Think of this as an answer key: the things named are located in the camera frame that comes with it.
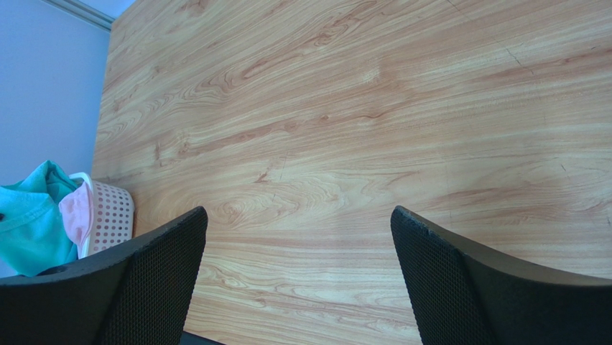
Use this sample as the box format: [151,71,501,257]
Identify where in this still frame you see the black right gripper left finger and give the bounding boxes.
[1,206,208,344]

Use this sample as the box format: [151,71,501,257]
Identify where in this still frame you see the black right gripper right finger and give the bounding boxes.
[390,206,611,344]

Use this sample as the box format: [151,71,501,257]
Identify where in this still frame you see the light teal t-shirt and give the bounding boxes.
[1,160,78,277]

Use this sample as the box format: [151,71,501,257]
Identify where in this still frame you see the white perforated laundry basket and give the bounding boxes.
[69,172,135,258]

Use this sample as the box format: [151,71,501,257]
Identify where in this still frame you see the pink t-shirt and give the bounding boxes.
[59,183,93,250]

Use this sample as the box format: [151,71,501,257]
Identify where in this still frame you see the aluminium frame post left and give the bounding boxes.
[43,0,114,32]

